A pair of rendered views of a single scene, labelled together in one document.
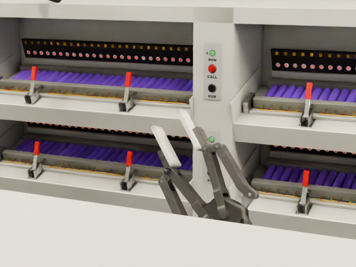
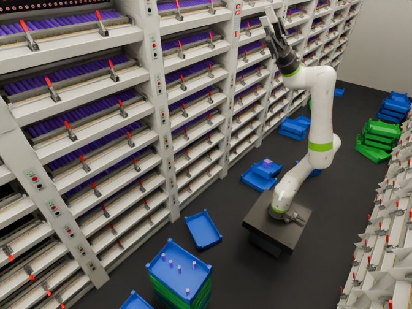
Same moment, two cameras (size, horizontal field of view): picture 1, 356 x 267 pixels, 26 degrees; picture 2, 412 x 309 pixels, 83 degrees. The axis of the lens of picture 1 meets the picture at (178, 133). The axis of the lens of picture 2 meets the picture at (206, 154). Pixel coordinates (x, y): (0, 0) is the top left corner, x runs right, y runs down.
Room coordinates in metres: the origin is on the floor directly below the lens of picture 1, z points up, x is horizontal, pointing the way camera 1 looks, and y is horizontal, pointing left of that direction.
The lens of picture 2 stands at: (1.10, 1.03, 1.75)
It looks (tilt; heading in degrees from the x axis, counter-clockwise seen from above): 39 degrees down; 286
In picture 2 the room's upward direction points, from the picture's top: straight up
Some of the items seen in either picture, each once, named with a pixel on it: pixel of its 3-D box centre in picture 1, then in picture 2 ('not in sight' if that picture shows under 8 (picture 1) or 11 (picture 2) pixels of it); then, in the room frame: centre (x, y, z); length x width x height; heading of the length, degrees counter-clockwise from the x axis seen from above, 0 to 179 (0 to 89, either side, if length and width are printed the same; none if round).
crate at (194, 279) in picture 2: not in sight; (179, 269); (1.40, 0.50, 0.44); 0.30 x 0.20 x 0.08; 162
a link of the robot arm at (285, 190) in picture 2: not in sight; (283, 195); (0.87, -0.13, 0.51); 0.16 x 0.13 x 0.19; 68
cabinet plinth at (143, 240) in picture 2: not in sight; (193, 188); (1.63, -0.44, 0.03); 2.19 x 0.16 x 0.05; 65
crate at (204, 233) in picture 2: not in sight; (202, 228); (1.41, -0.02, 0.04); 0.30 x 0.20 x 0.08; 132
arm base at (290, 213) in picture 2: not in sight; (286, 212); (0.82, -0.10, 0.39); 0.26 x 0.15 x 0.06; 158
